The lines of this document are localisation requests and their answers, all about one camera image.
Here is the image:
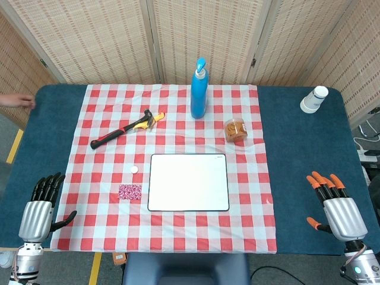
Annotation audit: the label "silver right hand orange fingertips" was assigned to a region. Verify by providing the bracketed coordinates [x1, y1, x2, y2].
[306, 171, 369, 242]

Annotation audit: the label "bare person hand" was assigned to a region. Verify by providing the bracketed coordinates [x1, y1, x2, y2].
[0, 93, 37, 109]

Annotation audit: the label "silver left hand black fingers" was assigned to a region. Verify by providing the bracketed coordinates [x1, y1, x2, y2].
[18, 172, 78, 242]

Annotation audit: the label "woven bamboo screen panel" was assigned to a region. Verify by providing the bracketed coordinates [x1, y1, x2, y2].
[0, 11, 57, 128]
[302, 0, 380, 127]
[147, 0, 273, 85]
[5, 0, 161, 85]
[248, 0, 357, 87]

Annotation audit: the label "white power strip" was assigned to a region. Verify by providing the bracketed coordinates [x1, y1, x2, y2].
[357, 149, 380, 163]

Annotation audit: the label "dark blue table cover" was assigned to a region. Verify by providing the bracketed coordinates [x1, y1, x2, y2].
[0, 84, 372, 257]

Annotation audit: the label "stack of white paper cups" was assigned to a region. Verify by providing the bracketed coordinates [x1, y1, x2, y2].
[299, 85, 330, 114]

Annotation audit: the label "yellow utility knife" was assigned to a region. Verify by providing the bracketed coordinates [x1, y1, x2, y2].
[132, 112, 166, 131]

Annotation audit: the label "clear jar of rubber bands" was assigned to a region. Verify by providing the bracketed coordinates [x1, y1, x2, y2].
[224, 118, 249, 143]

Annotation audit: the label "red white checkered tablecloth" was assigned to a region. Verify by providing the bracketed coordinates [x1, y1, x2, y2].
[49, 84, 278, 254]

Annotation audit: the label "white board with black rim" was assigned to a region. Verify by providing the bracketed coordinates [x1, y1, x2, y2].
[147, 153, 230, 213]

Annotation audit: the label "blue pump bottle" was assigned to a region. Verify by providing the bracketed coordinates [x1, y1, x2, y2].
[190, 57, 210, 119]

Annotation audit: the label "white power cable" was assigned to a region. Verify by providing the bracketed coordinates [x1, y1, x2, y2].
[353, 135, 380, 151]

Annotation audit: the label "black floor cable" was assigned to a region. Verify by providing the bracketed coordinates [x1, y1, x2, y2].
[251, 265, 306, 285]

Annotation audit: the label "black red handled hammer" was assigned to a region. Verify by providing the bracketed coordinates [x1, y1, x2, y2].
[90, 109, 157, 150]

